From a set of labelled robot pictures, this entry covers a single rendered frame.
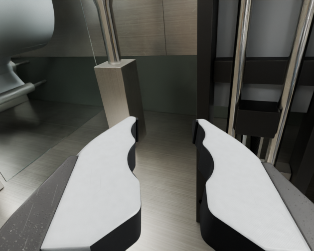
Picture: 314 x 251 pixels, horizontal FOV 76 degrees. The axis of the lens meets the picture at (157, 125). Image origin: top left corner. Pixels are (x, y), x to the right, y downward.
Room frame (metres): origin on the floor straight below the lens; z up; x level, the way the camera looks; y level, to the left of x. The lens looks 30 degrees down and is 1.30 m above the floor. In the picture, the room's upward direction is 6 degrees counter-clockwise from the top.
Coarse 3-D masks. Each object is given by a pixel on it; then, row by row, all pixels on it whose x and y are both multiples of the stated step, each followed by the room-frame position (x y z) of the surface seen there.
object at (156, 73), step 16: (144, 64) 0.81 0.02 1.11; (160, 64) 0.78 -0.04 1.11; (176, 64) 0.75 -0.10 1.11; (192, 64) 0.73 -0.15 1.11; (144, 80) 0.82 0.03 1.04; (160, 80) 0.78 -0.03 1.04; (176, 80) 0.76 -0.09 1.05; (192, 80) 0.73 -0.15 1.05; (144, 96) 0.82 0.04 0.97; (160, 96) 0.79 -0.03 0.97; (176, 96) 0.76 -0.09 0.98; (192, 96) 0.73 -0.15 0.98; (176, 112) 0.76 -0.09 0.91; (192, 112) 0.73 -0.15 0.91; (224, 112) 0.68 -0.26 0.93
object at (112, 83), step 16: (96, 0) 0.58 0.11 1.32; (112, 0) 0.60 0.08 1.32; (112, 16) 0.59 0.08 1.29; (112, 32) 0.58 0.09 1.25; (112, 48) 0.58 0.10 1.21; (112, 64) 0.58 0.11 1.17; (128, 64) 0.58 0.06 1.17; (112, 80) 0.56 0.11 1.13; (128, 80) 0.56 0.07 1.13; (112, 96) 0.56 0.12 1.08; (128, 96) 0.55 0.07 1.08; (112, 112) 0.57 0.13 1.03; (128, 112) 0.54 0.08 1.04; (144, 128) 0.61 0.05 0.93
